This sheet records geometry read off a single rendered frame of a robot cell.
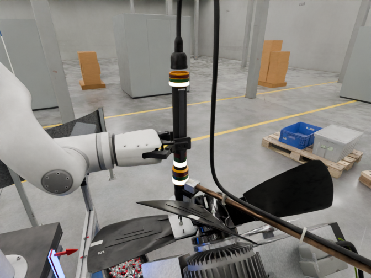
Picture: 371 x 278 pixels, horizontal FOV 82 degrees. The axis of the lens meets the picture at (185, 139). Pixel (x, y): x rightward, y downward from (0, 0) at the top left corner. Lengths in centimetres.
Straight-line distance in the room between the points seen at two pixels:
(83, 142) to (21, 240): 69
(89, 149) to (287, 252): 62
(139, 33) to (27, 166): 633
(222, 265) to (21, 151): 50
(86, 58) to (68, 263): 711
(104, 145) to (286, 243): 59
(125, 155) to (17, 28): 604
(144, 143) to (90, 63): 809
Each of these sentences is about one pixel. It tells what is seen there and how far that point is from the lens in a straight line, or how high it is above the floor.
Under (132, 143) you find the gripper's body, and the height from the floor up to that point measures 149.
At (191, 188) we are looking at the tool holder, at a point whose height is 135.
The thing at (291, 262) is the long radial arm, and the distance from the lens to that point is 79.
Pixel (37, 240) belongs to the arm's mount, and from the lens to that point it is 108.
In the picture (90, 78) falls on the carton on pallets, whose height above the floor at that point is 38.
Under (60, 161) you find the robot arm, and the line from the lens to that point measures 41.
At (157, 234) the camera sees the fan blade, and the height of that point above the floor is 119.
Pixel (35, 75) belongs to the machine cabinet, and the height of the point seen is 85.
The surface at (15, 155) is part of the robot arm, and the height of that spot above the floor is 153.
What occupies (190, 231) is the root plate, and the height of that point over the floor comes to 119.
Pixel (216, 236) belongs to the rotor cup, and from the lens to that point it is 65.
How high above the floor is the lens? 169
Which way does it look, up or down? 25 degrees down
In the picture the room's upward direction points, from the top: straight up
